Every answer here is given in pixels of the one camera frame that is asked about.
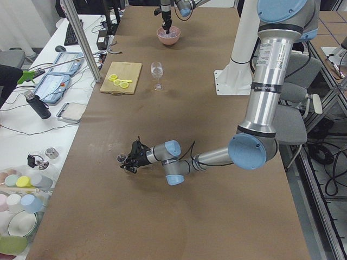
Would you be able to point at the lemon slice far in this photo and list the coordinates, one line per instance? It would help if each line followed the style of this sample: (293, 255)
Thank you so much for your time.
(113, 77)

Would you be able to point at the bamboo cutting board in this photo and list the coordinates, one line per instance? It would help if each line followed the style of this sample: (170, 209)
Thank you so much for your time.
(124, 71)

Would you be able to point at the clear wine glass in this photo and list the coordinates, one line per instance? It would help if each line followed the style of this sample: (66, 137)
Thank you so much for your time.
(157, 73)

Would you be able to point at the green bowl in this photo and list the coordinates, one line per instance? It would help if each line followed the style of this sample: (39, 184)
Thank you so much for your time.
(13, 245)

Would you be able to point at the mint green cup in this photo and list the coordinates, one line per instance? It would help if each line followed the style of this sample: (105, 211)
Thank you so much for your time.
(11, 180)

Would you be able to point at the lemon slice near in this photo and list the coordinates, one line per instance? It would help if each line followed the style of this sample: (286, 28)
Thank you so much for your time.
(124, 85)

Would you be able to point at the upper teach pendant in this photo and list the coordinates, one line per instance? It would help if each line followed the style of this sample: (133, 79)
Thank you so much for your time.
(72, 63)

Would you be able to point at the pink cup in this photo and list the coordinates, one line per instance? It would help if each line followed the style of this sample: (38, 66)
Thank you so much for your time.
(3, 203)

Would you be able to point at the black computer mouse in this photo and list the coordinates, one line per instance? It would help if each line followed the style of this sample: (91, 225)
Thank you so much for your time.
(60, 48)

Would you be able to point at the pink bowl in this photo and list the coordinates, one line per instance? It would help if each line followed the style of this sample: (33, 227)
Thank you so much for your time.
(168, 39)

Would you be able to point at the black keyboard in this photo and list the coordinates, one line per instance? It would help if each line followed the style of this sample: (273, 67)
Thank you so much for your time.
(70, 37)

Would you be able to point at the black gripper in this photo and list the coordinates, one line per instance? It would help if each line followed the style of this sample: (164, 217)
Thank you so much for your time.
(165, 13)
(142, 158)

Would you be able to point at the lemon slice middle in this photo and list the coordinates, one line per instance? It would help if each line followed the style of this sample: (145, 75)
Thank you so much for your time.
(117, 82)

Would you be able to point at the white cup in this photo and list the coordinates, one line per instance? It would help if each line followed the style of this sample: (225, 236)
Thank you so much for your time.
(14, 203)

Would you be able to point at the aluminium frame post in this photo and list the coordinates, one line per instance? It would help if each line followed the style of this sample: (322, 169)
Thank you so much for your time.
(70, 12)

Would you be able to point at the lemon slice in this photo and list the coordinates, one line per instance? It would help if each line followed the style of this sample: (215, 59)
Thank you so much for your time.
(124, 85)
(113, 77)
(117, 82)

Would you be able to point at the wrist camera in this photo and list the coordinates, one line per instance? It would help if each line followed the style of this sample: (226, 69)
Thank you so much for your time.
(138, 148)

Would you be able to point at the grey cup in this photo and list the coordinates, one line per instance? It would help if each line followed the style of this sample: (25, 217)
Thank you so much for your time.
(42, 182)

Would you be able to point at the grey office chair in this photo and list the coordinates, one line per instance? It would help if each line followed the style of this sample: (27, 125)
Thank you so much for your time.
(289, 119)

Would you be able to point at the light blue cup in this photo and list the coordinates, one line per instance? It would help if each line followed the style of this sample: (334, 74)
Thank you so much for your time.
(31, 204)

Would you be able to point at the black power adapter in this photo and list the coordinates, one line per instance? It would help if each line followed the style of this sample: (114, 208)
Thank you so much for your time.
(102, 40)

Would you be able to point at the steel cocktail jigger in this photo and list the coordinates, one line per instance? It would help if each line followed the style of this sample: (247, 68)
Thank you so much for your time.
(121, 158)

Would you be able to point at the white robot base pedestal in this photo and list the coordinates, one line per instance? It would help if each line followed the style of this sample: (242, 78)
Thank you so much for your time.
(236, 78)

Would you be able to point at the yellow cup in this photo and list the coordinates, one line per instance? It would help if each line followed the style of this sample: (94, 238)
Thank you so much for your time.
(24, 182)

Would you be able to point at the white plate green rim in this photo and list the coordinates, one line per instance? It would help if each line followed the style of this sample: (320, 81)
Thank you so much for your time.
(23, 224)

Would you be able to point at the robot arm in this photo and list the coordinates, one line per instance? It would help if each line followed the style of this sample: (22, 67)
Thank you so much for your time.
(185, 8)
(266, 34)

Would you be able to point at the pile of clear ice cubes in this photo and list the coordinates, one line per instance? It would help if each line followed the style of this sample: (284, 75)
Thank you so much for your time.
(172, 34)

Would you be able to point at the black insulated bottle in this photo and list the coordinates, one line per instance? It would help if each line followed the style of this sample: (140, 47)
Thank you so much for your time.
(37, 105)

